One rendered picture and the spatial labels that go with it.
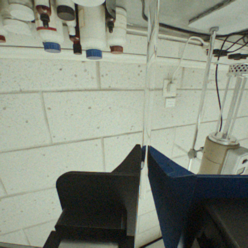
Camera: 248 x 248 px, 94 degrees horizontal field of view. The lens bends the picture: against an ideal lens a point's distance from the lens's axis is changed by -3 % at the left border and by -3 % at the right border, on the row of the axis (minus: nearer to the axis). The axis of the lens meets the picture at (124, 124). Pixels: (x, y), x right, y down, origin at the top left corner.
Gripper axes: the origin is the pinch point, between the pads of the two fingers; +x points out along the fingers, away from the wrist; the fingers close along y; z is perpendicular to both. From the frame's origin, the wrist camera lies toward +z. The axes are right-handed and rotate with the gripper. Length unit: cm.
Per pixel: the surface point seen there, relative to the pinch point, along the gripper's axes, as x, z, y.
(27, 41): 34, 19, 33
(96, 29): 29.4, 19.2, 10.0
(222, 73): 76, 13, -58
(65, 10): 25.7, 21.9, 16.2
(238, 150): 27.2, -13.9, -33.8
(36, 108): 37, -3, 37
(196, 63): 61, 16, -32
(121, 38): 33.3, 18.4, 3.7
